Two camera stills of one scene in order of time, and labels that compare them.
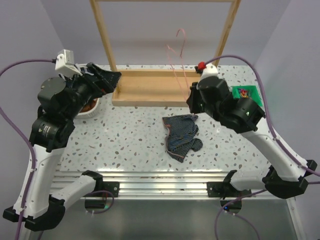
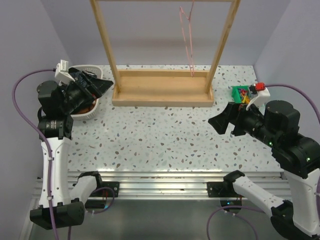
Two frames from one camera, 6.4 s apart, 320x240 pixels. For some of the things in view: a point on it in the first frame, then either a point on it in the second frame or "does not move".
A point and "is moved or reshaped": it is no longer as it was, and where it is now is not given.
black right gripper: x=192 y=100 to x=221 y=122
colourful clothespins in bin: x=244 y=93 does not move
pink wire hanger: x=169 y=49 to x=187 y=30
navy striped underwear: x=181 y=138 is moved or reshaped
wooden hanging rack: x=158 y=87 does not move
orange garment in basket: x=89 y=106 does not move
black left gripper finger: x=109 y=79 to x=101 y=86
